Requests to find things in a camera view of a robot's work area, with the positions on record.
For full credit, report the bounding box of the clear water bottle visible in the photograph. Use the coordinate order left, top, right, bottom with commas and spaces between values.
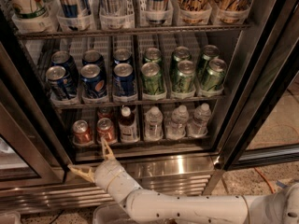
187, 103, 211, 138
166, 105, 189, 140
145, 106, 163, 141

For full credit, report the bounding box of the gold tall can right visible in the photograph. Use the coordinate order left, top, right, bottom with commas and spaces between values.
209, 0, 249, 25

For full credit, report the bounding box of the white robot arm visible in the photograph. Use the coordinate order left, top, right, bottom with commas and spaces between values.
69, 139, 299, 224

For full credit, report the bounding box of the red coke can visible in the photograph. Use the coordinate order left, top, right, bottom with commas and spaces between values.
96, 118, 117, 144
72, 119, 93, 145
97, 106, 114, 119

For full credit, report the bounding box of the clear water bottle middle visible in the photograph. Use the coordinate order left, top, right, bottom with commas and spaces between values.
166, 105, 189, 140

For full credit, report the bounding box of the stainless steel fridge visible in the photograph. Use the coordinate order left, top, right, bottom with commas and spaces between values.
0, 0, 293, 214

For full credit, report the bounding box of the fridge glass door right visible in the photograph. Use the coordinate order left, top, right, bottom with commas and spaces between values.
221, 0, 299, 171

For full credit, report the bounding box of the green soda can front middle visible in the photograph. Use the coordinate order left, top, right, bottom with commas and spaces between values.
172, 60, 195, 93

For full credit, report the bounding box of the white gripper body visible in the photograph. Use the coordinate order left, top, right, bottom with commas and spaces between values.
94, 160, 141, 204

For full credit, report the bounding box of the clear water bottle left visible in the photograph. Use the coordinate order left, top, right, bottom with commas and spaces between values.
145, 106, 163, 141

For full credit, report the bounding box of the clear plastic bin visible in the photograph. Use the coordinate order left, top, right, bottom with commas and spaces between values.
93, 204, 129, 224

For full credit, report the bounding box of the green soda can rear left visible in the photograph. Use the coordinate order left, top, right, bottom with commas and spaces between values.
143, 48, 163, 65

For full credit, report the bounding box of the green soda can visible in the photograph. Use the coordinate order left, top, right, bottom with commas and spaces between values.
201, 58, 227, 91
197, 45, 220, 78
171, 46, 192, 69
143, 48, 163, 65
172, 60, 195, 93
141, 63, 164, 95

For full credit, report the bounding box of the blue pepsi can rear middle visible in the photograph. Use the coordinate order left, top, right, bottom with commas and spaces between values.
82, 49, 105, 67

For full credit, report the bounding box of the green soda can rear right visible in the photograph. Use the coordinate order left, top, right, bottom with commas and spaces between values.
197, 45, 220, 78

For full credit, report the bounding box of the blue pepsi can rear left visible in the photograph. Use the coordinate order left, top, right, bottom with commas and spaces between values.
51, 50, 79, 85

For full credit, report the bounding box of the blue silver tall can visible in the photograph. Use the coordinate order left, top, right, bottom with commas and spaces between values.
60, 0, 91, 18

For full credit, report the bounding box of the blue pepsi can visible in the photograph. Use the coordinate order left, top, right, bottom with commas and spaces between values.
113, 63, 136, 97
46, 65, 77, 101
80, 64, 107, 99
51, 50, 79, 85
113, 49, 133, 66
82, 49, 105, 67

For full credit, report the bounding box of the green soda can rear middle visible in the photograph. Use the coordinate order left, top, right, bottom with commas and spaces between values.
171, 46, 192, 69

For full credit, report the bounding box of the fridge glass door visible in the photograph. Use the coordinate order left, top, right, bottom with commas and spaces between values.
0, 44, 64, 189
221, 0, 299, 171

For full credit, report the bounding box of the fridge glass door left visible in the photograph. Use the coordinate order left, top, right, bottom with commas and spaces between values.
0, 44, 64, 189

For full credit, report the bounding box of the gold tall can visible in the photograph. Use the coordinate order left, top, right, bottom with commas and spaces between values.
209, 0, 249, 25
177, 0, 208, 24

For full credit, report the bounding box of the green soda can front right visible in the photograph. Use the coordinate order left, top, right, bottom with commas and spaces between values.
201, 58, 227, 91

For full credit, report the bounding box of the brown tea bottle white cap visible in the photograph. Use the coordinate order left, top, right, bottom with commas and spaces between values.
119, 106, 139, 143

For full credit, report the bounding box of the blue pepsi can front middle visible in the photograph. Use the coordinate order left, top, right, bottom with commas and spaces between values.
80, 64, 107, 99

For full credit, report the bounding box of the green soda can front left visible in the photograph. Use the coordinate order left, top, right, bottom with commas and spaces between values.
141, 63, 164, 95

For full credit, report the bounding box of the orange cable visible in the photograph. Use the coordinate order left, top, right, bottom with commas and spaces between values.
253, 167, 277, 194

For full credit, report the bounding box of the blue pepsi can front left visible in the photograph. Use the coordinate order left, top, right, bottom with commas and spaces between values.
46, 65, 77, 101

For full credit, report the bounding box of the gold tall can left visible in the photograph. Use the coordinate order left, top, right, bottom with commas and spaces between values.
177, 0, 208, 24

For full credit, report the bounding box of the blue pepsi can rear right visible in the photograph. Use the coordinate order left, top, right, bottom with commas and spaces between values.
113, 49, 133, 66

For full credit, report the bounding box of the clear water bottle right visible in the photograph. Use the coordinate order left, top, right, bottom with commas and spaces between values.
187, 103, 211, 138

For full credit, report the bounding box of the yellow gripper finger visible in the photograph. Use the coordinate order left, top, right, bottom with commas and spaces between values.
68, 164, 94, 183
101, 137, 115, 161

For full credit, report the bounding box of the small clear container corner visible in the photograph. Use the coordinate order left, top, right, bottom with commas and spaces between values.
0, 212, 21, 224

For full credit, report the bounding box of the blue pepsi can front right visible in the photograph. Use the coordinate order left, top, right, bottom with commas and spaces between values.
113, 63, 136, 97

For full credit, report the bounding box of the red bull can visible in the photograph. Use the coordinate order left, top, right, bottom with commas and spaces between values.
146, 0, 169, 24

